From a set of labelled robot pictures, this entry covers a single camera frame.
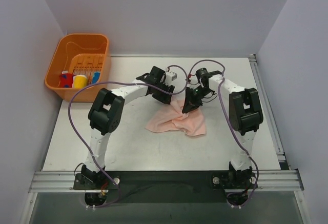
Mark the pink towel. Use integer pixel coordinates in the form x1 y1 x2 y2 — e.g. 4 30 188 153
146 99 207 137

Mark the aluminium frame rail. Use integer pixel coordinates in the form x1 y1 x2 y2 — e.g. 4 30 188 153
29 170 304 193

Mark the purple cable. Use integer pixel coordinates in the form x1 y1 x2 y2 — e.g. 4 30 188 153
188 59 259 207
68 64 188 208

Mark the orange plastic basket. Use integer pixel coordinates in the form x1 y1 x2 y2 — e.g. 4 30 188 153
45 33 111 101

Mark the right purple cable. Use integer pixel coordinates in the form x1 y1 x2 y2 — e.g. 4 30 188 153
188 59 259 207

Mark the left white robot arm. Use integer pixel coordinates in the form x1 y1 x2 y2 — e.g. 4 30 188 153
81 66 177 189

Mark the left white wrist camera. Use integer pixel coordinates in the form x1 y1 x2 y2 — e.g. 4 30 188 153
165 71 177 84

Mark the yellow rolled towel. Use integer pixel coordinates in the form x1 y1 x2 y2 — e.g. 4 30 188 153
72 75 88 89

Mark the green blue yellow towel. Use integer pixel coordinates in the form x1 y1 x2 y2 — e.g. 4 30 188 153
92 72 100 84

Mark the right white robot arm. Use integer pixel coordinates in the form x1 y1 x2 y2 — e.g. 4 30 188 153
182 68 263 188

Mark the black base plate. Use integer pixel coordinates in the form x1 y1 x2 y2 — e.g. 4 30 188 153
77 170 257 207

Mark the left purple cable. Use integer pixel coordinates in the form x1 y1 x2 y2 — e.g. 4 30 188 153
68 64 188 208

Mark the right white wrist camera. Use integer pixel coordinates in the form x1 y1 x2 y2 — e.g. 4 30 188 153
187 74 194 84

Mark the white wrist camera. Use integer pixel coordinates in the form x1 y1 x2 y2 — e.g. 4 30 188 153
165 71 177 84
187 74 194 84

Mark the red rolled towel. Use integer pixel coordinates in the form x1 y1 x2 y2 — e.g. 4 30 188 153
59 71 74 88

